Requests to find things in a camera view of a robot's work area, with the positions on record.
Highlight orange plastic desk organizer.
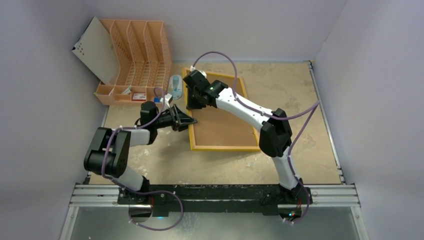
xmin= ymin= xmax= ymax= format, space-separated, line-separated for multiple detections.
xmin=94 ymin=19 xmax=173 ymax=106

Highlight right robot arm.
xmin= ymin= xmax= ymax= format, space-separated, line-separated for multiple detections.
xmin=183 ymin=68 xmax=304 ymax=204

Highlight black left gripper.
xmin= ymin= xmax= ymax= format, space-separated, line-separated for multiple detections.
xmin=152 ymin=104 xmax=196 ymax=132

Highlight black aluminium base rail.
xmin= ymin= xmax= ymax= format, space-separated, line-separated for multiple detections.
xmin=70 ymin=183 xmax=360 ymax=220

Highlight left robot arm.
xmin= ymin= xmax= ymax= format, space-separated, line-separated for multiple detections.
xmin=83 ymin=101 xmax=198 ymax=205

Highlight yellow wooden picture frame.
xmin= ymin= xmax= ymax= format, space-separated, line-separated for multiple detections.
xmin=181 ymin=67 xmax=262 ymax=153

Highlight white perforated paper sheet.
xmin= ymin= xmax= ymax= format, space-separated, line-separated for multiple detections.
xmin=71 ymin=16 xmax=120 ymax=85

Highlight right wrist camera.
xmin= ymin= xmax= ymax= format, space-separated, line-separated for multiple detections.
xmin=189 ymin=65 xmax=207 ymax=78

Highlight red white small box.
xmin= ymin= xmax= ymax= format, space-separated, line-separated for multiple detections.
xmin=131 ymin=92 xmax=147 ymax=101

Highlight green white pen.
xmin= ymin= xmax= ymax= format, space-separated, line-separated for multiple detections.
xmin=121 ymin=86 xmax=132 ymax=96

